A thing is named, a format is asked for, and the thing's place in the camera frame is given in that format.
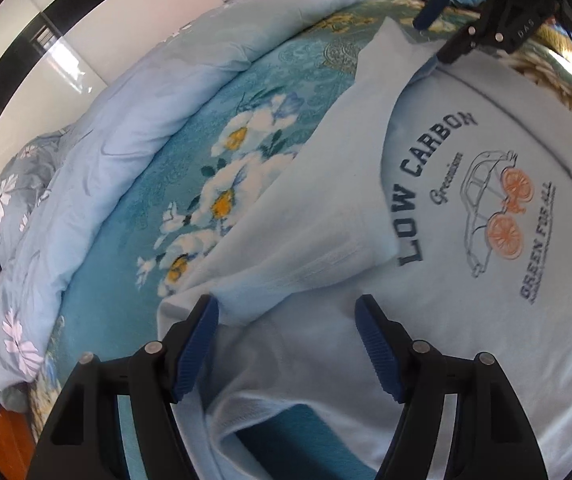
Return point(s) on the light blue printed t-shirt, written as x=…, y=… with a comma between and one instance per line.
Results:
x=316, y=210

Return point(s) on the light blue floral quilt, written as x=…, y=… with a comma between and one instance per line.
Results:
x=141, y=110

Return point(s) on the glossy white black wardrobe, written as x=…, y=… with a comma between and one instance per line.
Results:
x=16, y=60

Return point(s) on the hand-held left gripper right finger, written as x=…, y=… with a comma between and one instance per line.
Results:
x=380, y=355

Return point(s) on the teal floral plush blanket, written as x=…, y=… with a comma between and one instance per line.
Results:
x=176, y=185

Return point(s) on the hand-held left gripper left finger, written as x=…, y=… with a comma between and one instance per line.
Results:
x=195, y=352

